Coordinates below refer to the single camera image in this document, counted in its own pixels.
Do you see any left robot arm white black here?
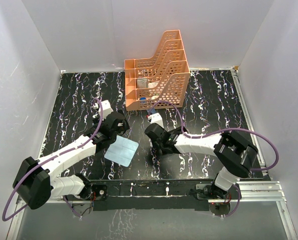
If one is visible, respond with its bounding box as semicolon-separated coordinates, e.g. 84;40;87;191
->
13;110;130;210

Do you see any aluminium frame rail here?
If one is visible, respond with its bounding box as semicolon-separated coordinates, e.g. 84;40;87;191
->
7;180;297;240

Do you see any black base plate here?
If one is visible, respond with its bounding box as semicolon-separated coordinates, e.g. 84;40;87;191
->
63;178;242;212

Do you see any grey packet in organizer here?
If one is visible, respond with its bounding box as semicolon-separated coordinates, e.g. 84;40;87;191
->
136;77;149;89

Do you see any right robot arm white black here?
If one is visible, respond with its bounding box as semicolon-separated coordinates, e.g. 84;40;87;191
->
145;123;258;199

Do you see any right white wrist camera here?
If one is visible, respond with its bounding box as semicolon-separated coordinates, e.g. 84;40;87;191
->
147;112;164;128

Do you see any light blue cleaning cloth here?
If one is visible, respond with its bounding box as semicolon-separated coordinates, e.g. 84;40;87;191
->
104;136;139;167

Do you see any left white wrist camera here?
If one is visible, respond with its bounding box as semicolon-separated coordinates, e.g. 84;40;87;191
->
93;100;113;119

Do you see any white paper in organizer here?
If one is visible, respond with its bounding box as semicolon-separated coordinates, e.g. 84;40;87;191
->
148;81;164;96

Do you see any orange plastic file organizer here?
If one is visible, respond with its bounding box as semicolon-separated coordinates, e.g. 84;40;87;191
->
124;29;190;111

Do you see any black sunglasses case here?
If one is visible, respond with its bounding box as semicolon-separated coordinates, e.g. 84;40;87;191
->
149;140;163;156

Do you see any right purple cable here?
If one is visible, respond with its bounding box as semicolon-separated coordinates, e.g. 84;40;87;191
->
148;100;279;172

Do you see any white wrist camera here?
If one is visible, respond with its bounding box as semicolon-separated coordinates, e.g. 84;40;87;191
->
93;100;113;119
147;112;164;128

